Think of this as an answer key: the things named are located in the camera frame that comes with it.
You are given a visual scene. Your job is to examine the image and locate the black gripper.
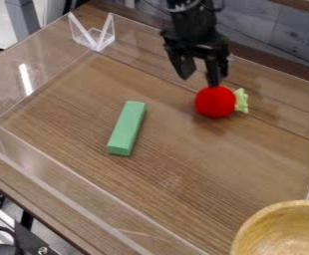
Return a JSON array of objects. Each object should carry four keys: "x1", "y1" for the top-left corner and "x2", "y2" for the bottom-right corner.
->
[{"x1": 159, "y1": 29, "x2": 231, "y2": 89}]

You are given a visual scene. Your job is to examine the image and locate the red plush strawberry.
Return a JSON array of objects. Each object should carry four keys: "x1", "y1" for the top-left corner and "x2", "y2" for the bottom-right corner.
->
[{"x1": 193, "y1": 86, "x2": 248, "y2": 119}]

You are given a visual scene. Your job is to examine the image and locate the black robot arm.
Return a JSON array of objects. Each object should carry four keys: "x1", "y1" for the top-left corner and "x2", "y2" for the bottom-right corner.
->
[{"x1": 159, "y1": 0, "x2": 229, "y2": 88}]

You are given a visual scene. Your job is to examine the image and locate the green rectangular block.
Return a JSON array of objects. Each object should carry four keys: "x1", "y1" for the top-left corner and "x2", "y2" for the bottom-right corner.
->
[{"x1": 106, "y1": 101, "x2": 147, "y2": 156}]

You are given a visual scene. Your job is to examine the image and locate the clear acrylic tray walls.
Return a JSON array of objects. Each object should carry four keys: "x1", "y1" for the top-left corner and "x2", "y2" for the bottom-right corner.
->
[{"x1": 0, "y1": 11, "x2": 309, "y2": 255}]

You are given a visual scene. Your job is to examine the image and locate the grey table leg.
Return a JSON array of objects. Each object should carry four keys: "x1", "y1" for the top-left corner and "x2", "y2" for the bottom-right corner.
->
[{"x1": 3, "y1": 0, "x2": 40, "y2": 41}]

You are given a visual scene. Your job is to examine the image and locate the wooden bowl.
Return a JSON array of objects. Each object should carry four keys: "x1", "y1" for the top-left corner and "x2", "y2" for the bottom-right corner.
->
[{"x1": 228, "y1": 200, "x2": 309, "y2": 255}]

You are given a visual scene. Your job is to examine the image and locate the black metal bracket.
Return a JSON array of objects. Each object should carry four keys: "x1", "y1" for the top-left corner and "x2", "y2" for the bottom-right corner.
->
[{"x1": 14, "y1": 223, "x2": 60, "y2": 255}]

